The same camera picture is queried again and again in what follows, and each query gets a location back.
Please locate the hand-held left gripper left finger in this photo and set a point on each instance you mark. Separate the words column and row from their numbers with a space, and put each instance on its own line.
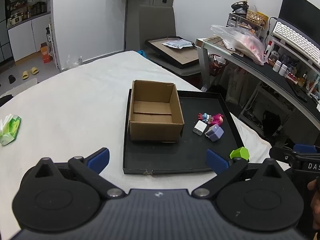
column 98, row 160

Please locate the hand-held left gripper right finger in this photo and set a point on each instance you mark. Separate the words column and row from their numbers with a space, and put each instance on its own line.
column 217, row 161

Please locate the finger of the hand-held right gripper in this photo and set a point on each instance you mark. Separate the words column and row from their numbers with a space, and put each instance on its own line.
column 281, row 155
column 304, row 148

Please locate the green hexagonal container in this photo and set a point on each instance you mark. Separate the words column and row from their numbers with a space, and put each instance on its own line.
column 240, row 153

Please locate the purple toy sofa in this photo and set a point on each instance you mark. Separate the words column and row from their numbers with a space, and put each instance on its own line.
column 215, row 133

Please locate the black shallow tray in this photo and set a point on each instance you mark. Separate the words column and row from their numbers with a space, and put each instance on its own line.
column 180, row 155

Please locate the pink toy figurine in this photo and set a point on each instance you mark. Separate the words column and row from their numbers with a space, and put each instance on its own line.
column 218, row 118

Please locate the brown cardboard box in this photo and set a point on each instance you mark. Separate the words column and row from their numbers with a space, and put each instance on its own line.
column 155, row 127

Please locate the person's right hand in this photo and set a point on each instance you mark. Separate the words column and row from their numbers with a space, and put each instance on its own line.
column 314, row 192

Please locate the white charger plug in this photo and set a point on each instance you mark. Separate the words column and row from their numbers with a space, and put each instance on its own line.
column 199, row 128

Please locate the black phone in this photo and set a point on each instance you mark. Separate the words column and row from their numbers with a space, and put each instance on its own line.
column 298, row 91

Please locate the white bottle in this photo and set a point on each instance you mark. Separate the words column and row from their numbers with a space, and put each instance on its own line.
column 283, row 70
column 276, row 66

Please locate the grey metal desk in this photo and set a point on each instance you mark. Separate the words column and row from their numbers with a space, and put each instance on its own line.
column 262, row 67

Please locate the green tissue pack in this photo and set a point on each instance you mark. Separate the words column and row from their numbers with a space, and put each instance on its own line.
column 10, row 130

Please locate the red basket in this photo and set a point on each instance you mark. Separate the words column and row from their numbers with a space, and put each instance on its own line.
column 216, row 66

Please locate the crumpled clear plastic wrap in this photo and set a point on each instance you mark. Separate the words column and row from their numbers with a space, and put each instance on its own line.
column 73, row 62

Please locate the yellow slipper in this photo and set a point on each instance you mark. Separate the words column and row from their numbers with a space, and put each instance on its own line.
column 25, row 75
column 34, row 70

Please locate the white keyboard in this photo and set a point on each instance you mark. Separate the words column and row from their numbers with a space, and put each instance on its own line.
column 295, row 37

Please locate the black shoe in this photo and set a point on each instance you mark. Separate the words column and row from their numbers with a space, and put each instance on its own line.
column 11, row 79
column 5, row 99

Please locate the blue cloth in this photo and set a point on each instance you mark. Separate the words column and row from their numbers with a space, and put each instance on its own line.
column 142, row 53

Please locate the orange cardboard box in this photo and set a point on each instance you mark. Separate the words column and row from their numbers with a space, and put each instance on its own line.
column 45, row 53

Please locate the clear plastic bag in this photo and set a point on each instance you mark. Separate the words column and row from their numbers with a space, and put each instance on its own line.
column 240, row 41

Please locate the grey white mail bag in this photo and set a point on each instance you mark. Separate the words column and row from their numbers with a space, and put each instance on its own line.
column 178, row 44

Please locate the white narrow rack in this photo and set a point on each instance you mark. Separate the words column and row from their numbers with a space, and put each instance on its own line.
column 51, row 45

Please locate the white cabinet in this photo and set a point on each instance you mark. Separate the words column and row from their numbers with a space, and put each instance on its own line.
column 27, row 40

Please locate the woven basket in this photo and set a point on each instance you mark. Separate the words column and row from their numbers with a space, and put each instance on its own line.
column 255, row 17

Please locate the black monitor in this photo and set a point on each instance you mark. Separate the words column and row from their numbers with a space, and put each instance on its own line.
column 297, row 7

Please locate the clear drawer organizer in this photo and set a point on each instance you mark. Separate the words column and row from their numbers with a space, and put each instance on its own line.
column 236, row 21

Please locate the grey chair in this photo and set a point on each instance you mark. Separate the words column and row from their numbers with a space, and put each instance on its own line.
column 156, row 20

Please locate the shelf of jars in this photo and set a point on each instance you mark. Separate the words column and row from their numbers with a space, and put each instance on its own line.
column 26, row 8

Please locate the black picture frame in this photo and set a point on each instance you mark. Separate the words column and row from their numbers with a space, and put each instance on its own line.
column 180, row 55

